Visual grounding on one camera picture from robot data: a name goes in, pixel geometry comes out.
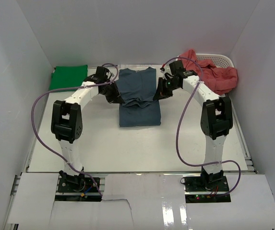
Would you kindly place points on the white perforated plastic basket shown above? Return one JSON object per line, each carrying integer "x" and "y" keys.
{"x": 220, "y": 61}

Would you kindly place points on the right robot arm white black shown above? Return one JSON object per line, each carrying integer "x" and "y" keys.
{"x": 216, "y": 116}

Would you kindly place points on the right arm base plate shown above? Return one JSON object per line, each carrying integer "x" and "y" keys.
{"x": 196, "y": 192}

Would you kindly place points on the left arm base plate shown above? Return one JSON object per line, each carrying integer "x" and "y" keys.
{"x": 85, "y": 192}

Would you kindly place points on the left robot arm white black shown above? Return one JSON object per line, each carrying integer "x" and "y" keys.
{"x": 67, "y": 122}

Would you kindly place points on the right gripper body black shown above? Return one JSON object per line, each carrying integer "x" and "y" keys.
{"x": 171, "y": 83}

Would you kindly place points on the red t shirt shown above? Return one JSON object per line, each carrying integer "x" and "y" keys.
{"x": 219, "y": 80}

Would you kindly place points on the folded green t shirt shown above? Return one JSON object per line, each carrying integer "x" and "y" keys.
{"x": 67, "y": 77}

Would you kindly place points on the blue t shirt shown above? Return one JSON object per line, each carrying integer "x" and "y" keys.
{"x": 137, "y": 89}

